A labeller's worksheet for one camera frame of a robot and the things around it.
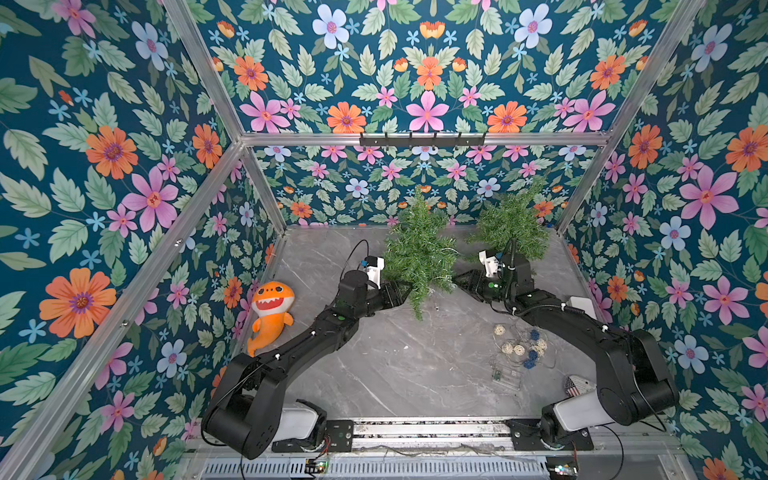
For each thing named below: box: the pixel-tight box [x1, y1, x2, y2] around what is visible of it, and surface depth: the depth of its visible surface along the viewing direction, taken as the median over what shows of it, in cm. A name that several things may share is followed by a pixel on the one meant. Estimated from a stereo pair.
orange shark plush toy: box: [247, 280, 295, 357], surface depth 92 cm
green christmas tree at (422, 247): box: [382, 185, 459, 321], surface depth 80 cm
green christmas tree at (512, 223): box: [468, 179, 550, 260], surface depth 85 cm
